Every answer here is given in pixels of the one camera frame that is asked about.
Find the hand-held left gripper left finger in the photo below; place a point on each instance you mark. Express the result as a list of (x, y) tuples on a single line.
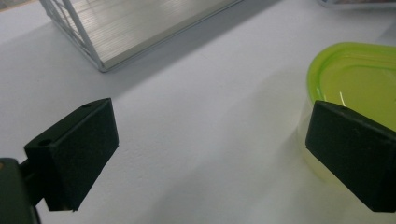
[(77, 155)]

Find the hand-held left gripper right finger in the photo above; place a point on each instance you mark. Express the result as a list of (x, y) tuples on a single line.
[(355, 152)]

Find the green lidded plastic container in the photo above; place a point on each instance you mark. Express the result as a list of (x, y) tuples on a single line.
[(358, 81)]

